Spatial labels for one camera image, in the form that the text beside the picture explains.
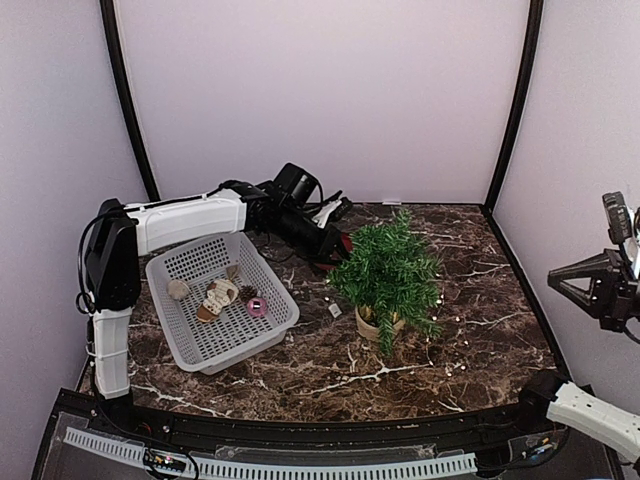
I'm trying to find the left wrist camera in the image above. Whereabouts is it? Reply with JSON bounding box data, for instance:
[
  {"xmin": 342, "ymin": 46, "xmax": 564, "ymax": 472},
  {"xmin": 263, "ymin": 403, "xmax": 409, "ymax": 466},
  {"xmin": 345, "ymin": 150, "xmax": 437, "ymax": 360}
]
[{"xmin": 312, "ymin": 190, "xmax": 353, "ymax": 228}]

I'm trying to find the small seashell ornament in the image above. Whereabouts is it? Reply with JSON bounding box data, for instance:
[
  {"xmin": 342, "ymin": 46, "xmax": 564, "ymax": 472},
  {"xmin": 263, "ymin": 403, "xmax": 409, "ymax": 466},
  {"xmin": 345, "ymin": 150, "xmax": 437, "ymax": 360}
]
[{"xmin": 226, "ymin": 264, "xmax": 240, "ymax": 281}]

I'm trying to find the small potted christmas tree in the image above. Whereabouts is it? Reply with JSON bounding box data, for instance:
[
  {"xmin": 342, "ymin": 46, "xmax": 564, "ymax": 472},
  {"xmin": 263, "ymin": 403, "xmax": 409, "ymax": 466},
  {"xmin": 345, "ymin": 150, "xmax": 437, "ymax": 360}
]
[{"xmin": 328, "ymin": 209, "xmax": 442, "ymax": 356}]

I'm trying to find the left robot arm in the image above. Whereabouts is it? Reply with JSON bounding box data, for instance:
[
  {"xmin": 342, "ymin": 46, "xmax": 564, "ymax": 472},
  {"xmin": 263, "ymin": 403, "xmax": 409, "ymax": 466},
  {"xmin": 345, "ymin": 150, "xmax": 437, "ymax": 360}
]
[{"xmin": 76, "ymin": 163, "xmax": 353, "ymax": 436}]

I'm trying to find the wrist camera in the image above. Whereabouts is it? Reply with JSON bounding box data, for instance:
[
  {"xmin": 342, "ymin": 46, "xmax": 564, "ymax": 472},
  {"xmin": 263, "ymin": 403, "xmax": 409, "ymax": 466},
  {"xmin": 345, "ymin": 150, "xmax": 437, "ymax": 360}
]
[
  {"xmin": 312, "ymin": 190, "xmax": 353, "ymax": 228},
  {"xmin": 601, "ymin": 190, "xmax": 640, "ymax": 281}
]

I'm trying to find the black front rail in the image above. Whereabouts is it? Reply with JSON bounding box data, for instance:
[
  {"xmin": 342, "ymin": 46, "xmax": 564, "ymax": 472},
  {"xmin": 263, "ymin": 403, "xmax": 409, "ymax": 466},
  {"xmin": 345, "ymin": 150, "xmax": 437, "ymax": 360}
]
[{"xmin": 96, "ymin": 401, "xmax": 568, "ymax": 452}]

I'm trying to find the right black frame post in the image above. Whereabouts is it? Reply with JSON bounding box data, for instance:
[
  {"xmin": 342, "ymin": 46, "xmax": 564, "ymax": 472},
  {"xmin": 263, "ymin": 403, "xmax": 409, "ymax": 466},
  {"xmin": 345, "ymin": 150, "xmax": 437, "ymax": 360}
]
[{"xmin": 483, "ymin": 0, "xmax": 544, "ymax": 216}]

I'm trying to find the pink ball ornament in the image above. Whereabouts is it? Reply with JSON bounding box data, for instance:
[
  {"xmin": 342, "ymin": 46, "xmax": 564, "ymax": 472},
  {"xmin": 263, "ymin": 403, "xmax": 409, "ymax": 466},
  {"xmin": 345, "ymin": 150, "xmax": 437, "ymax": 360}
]
[{"xmin": 246, "ymin": 297, "xmax": 268, "ymax": 318}]

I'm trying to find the red floral plate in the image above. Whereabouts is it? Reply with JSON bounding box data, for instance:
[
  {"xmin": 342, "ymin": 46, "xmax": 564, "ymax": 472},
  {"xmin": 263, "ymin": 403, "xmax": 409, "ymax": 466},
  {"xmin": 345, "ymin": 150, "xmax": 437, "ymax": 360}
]
[{"xmin": 312, "ymin": 233, "xmax": 353, "ymax": 271}]

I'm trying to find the beige fluffy ornament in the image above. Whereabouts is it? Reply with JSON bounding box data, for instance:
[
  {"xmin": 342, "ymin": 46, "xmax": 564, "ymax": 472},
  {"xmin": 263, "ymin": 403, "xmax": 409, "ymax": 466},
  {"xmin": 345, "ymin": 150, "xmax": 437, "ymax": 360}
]
[{"xmin": 166, "ymin": 279, "xmax": 191, "ymax": 301}]

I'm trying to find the white cable duct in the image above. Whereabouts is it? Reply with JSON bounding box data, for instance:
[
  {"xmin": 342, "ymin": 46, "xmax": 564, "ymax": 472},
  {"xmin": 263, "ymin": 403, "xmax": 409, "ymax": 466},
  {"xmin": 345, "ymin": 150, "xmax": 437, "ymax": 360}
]
[{"xmin": 63, "ymin": 427, "xmax": 478, "ymax": 479}]

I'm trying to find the brown pine cone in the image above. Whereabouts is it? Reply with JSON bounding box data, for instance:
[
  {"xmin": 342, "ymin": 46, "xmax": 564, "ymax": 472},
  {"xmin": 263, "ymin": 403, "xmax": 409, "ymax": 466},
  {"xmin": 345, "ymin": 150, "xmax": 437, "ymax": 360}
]
[{"xmin": 239, "ymin": 285, "xmax": 258, "ymax": 303}]

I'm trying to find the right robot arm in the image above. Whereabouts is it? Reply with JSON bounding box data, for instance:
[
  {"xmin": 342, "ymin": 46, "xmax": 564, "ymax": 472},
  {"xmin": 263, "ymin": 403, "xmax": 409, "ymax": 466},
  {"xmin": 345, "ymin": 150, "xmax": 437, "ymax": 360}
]
[{"xmin": 510, "ymin": 249, "xmax": 639, "ymax": 470}]

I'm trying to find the white plastic basket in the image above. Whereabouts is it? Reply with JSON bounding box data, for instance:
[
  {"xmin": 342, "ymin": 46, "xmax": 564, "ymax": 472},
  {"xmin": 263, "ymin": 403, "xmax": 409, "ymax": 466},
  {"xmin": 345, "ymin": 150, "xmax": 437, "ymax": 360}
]
[{"xmin": 145, "ymin": 233, "xmax": 300, "ymax": 375}]

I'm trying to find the knit doll ornament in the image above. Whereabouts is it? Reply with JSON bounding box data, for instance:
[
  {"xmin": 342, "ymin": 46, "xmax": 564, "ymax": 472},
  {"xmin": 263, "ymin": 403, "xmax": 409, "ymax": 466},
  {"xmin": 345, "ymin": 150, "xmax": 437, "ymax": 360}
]
[{"xmin": 196, "ymin": 279, "xmax": 239, "ymax": 323}]

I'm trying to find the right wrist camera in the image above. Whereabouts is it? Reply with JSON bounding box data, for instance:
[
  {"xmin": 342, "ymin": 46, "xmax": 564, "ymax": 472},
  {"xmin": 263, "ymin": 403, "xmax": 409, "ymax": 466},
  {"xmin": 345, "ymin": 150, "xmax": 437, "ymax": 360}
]
[{"xmin": 601, "ymin": 190, "xmax": 640, "ymax": 281}]

